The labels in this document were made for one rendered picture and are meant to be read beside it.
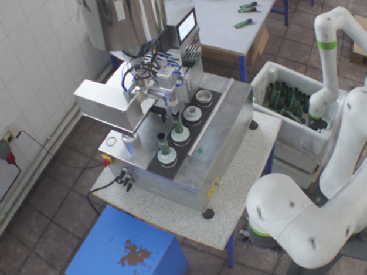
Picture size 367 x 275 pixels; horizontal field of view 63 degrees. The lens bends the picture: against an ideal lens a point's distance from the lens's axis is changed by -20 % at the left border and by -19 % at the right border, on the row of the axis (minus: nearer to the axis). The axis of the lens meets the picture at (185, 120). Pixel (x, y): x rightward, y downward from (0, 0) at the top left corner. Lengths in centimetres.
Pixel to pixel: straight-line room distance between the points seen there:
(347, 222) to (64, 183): 248
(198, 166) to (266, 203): 81
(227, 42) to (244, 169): 97
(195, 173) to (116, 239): 63
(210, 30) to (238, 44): 26
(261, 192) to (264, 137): 120
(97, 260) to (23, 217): 125
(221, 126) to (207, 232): 47
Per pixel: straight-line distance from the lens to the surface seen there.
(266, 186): 64
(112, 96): 129
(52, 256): 264
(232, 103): 160
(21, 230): 288
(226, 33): 246
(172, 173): 139
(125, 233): 180
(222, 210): 161
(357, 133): 98
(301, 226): 61
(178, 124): 138
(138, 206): 168
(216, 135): 149
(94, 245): 183
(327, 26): 176
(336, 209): 65
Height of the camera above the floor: 220
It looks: 49 degrees down
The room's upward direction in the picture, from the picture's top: 12 degrees counter-clockwise
